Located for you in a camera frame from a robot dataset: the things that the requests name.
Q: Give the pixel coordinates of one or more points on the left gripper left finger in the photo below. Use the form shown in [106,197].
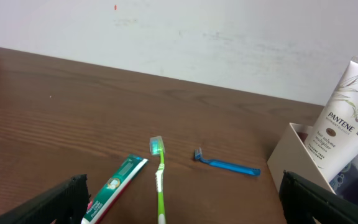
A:
[66,202]

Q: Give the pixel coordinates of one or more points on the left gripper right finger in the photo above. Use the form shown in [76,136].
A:
[305,202]

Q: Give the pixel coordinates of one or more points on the green white toothpaste tube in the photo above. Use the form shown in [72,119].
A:
[109,193]

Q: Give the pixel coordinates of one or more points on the white Pantene tube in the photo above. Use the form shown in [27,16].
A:
[333,140]

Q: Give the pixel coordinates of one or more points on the white cardboard box pink inside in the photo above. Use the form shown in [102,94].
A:
[290,154]

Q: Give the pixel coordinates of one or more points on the green white toothbrush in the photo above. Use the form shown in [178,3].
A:
[157,148]

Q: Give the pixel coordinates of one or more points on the blue disposable razor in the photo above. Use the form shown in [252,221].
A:
[198,155]

